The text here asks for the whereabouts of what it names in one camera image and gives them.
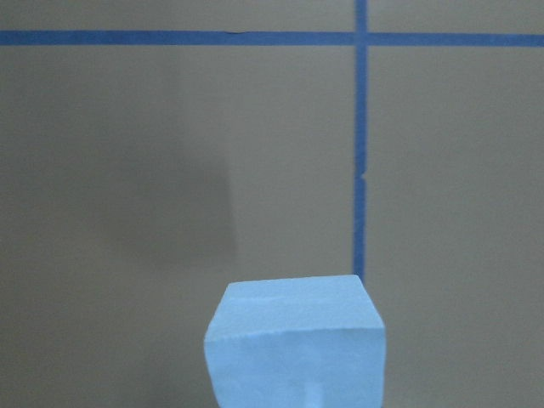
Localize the blue foam block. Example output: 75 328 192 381
204 275 386 407

